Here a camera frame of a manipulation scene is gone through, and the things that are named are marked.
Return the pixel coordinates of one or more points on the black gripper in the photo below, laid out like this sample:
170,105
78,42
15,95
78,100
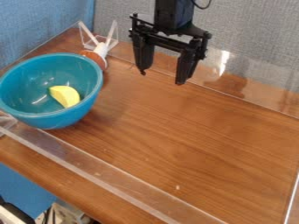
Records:
149,35

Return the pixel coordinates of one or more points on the yellow wedge object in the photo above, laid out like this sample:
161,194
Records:
66,95

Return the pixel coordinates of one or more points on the blue bowl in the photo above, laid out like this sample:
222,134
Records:
25,89

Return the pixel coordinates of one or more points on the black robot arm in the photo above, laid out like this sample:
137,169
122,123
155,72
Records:
174,13

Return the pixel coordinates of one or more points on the orange white plunger toy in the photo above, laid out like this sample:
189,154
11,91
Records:
98,55

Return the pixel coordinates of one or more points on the clear acrylic back barrier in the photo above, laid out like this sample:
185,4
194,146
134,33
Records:
251,80

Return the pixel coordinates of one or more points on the clear acrylic barrier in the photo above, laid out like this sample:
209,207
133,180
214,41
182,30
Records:
251,80
147,197

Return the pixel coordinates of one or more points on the clear acrylic front barrier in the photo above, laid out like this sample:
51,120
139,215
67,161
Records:
147,197

